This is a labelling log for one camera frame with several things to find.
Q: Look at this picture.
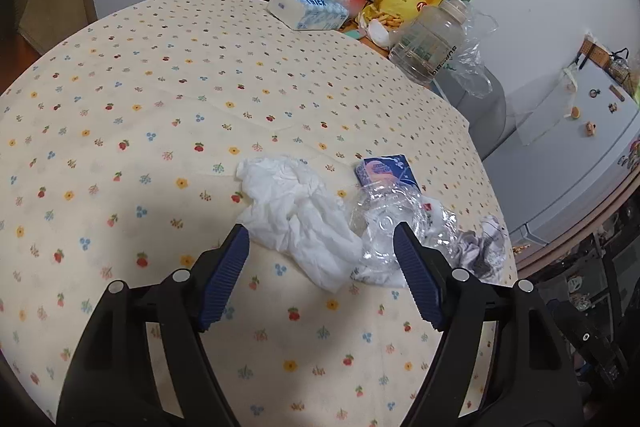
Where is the printed paper ball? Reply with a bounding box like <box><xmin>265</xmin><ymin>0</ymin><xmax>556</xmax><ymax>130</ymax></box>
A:
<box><xmin>349</xmin><ymin>200</ymin><xmax>511</xmax><ymax>291</ymax></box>

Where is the floral cream tablecloth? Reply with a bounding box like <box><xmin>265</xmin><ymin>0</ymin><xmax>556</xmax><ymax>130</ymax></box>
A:
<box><xmin>1</xmin><ymin>0</ymin><xmax>500</xmax><ymax>426</ymax></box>

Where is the white refrigerator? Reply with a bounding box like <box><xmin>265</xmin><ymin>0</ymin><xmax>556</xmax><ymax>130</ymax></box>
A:
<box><xmin>484</xmin><ymin>62</ymin><xmax>639</xmax><ymax>260</ymax></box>

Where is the blue white tissue pack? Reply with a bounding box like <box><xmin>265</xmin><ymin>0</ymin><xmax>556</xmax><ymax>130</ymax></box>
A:
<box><xmin>267</xmin><ymin>0</ymin><xmax>349</xmax><ymax>31</ymax></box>

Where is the clear plastic bag right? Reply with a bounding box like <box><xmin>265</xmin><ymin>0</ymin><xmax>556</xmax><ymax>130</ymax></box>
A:
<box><xmin>445</xmin><ymin>2</ymin><xmax>499</xmax><ymax>98</ymax></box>

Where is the grey upholstered chair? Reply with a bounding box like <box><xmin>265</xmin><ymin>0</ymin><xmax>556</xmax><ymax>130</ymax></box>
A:
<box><xmin>435</xmin><ymin>68</ymin><xmax>506</xmax><ymax>160</ymax></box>

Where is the large clear water jug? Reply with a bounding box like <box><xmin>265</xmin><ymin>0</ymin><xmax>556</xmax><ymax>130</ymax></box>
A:
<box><xmin>388</xmin><ymin>0</ymin><xmax>469</xmax><ymax>86</ymax></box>

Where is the small blue packet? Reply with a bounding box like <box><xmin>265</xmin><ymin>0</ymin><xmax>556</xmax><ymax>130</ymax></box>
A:
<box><xmin>355</xmin><ymin>155</ymin><xmax>420</xmax><ymax>190</ymax></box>

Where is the clear plastic wrapper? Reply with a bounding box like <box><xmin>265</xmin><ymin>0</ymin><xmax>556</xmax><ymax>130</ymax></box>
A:
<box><xmin>347</xmin><ymin>183</ymin><xmax>469</xmax><ymax>278</ymax></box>

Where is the hanging mesh bag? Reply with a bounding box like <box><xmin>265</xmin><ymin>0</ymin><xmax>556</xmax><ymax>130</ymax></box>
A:
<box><xmin>516</xmin><ymin>66</ymin><xmax>578</xmax><ymax>146</ymax></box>

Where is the white tissue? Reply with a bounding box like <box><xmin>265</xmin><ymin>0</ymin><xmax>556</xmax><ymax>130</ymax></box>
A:
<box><xmin>236</xmin><ymin>156</ymin><xmax>362</xmax><ymax>293</ymax></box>

